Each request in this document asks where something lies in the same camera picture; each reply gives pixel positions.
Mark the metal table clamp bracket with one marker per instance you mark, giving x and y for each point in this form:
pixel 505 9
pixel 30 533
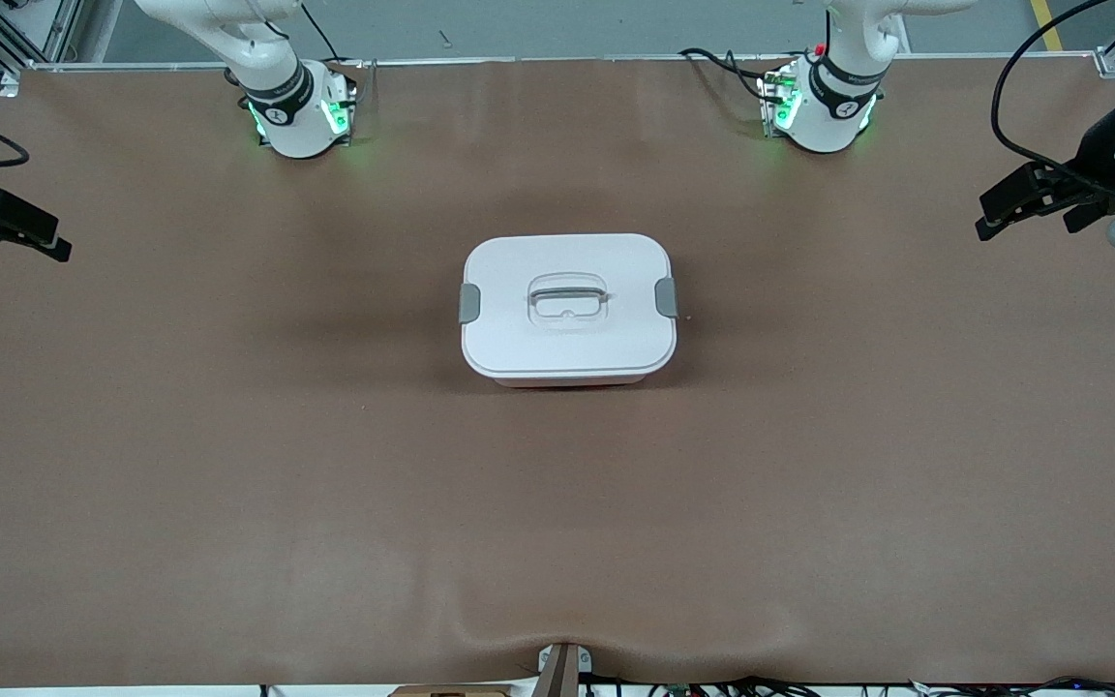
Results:
pixel 562 670

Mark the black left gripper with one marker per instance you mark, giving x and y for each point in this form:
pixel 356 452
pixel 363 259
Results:
pixel 1097 153

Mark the cardboard piece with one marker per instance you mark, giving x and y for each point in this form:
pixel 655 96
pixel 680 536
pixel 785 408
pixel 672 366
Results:
pixel 451 691

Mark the pink plastic box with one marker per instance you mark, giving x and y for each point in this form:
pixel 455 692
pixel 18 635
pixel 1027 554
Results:
pixel 567 381

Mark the silver table edge rail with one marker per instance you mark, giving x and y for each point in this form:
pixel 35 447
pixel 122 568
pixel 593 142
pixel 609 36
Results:
pixel 557 60

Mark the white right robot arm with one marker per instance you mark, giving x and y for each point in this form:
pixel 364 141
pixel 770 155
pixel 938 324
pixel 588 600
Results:
pixel 291 126

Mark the brown table mat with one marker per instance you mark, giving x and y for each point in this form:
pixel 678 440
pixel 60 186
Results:
pixel 557 532

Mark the white box lid grey latches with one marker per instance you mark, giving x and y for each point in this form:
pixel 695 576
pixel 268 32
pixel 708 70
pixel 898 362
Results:
pixel 567 339

